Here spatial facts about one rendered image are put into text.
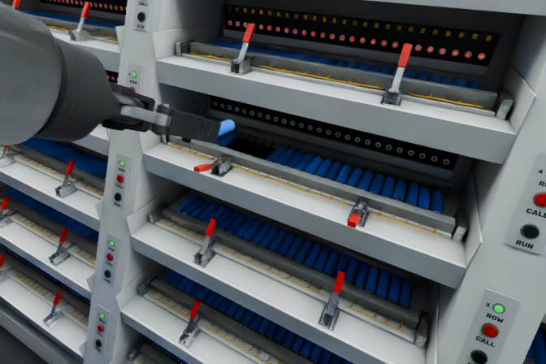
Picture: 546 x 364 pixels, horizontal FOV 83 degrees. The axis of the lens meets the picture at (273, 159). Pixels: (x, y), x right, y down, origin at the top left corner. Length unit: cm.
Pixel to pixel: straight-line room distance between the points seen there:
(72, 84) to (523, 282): 54
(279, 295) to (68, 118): 48
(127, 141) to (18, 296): 68
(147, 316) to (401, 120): 68
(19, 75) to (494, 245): 52
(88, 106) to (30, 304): 100
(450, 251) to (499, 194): 11
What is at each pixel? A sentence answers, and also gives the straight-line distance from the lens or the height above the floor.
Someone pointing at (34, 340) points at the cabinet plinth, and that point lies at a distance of 130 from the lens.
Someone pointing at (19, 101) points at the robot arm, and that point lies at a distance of 23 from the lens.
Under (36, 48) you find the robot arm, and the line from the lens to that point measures 24.
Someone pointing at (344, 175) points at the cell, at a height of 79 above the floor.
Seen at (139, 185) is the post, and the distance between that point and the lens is 72.
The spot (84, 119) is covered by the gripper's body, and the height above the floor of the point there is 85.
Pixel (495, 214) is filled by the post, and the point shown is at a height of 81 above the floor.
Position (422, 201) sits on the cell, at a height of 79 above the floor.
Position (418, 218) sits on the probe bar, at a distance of 55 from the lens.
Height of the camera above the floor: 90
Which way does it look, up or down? 11 degrees down
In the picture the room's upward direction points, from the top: 13 degrees clockwise
